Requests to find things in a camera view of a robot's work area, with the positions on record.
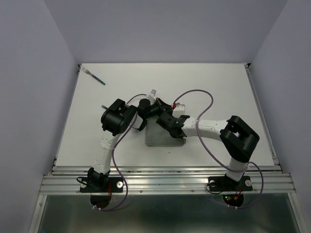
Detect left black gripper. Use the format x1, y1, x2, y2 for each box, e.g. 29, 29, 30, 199
145, 98, 175, 119

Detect grey cloth napkin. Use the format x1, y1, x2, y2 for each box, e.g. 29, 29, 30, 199
145, 117, 186, 147

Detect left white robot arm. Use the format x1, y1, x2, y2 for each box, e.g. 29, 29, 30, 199
81, 98, 173, 191

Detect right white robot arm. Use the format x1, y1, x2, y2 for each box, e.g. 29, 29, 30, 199
156, 113, 260, 189

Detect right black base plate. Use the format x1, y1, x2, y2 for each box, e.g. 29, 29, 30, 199
207, 176, 253, 192

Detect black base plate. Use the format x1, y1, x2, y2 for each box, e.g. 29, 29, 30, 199
76, 177, 125, 193
207, 176, 253, 192

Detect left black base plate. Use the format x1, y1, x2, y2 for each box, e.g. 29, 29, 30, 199
76, 177, 125, 193

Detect aluminium rail frame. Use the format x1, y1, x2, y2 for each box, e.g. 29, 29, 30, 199
30, 63, 304, 233

